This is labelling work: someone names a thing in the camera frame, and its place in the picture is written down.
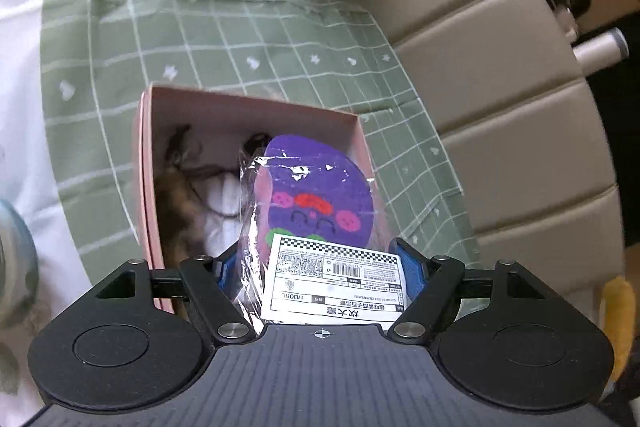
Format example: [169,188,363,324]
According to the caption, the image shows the pink cardboard box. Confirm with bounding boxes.
[136,84,405,324]

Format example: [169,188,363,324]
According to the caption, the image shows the beige cushioned sofa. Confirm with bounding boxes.
[357,0,624,313]

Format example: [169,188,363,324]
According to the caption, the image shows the purple felt toy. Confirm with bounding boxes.
[232,134,409,331]

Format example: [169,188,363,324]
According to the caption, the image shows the green checkered cloth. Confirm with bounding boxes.
[40,0,480,281]

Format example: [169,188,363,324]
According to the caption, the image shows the white embroidered cloth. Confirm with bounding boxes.
[1,0,90,426]

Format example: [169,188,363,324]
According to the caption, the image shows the brown furry plush toy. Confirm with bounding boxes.
[154,124,272,268]

